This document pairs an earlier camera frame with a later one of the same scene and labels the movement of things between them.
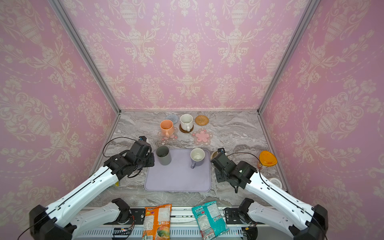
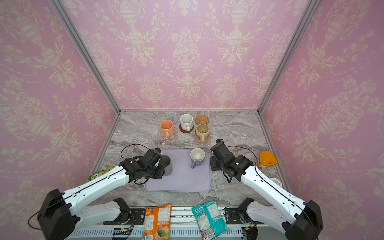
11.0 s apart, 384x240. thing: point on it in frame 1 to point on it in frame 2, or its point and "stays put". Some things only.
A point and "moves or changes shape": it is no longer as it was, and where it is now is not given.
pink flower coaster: x=165 y=140 stays put
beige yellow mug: x=213 y=155 moves or changes shape
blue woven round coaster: x=173 y=118 stays put
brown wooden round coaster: x=185 y=131 stays put
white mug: x=186 y=121 stays put
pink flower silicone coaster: x=202 y=137 stays put
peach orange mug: x=167 y=127 stays put
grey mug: x=163 y=154 to x=166 y=161
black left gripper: x=152 y=159 to x=161 y=172
